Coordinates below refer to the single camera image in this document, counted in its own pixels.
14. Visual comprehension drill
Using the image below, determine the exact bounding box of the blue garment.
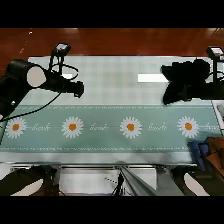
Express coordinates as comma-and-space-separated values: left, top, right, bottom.
186, 137, 212, 172

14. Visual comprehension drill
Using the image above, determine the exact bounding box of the black garment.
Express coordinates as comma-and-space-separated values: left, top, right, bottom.
160, 58, 212, 106

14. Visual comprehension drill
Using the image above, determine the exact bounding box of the silver frame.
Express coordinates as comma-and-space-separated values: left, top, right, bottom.
0, 161, 224, 197

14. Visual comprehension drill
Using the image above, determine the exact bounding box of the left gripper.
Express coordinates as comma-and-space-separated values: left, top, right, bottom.
61, 79, 85, 99

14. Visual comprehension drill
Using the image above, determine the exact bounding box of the black cable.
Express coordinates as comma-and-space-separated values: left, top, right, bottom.
0, 62, 80, 123
110, 172, 127, 197

